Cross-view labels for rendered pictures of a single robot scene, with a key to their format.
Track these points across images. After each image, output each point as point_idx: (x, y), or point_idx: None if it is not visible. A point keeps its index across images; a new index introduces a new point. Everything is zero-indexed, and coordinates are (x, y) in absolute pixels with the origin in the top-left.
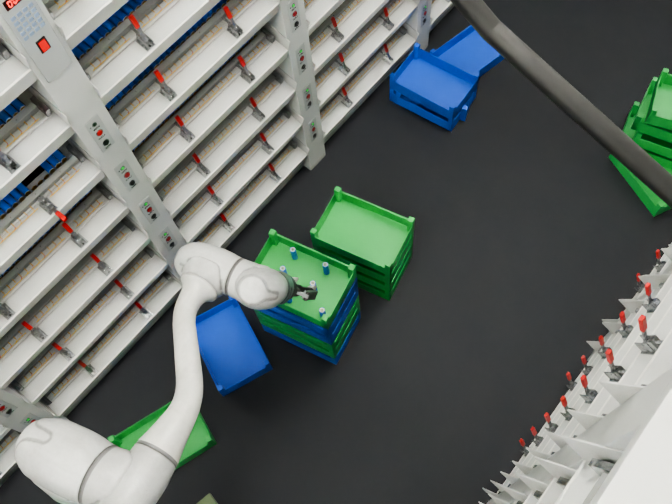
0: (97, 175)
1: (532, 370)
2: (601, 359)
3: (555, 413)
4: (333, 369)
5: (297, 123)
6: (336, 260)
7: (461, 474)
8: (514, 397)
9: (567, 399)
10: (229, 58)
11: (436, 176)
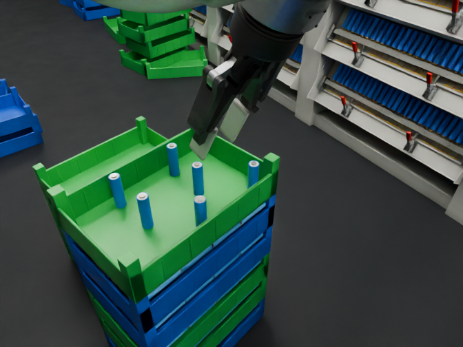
0: None
1: (311, 154)
2: (374, 7)
3: (369, 127)
4: (269, 320)
5: None
6: (170, 138)
7: (416, 225)
8: (335, 170)
9: (381, 78)
10: None
11: None
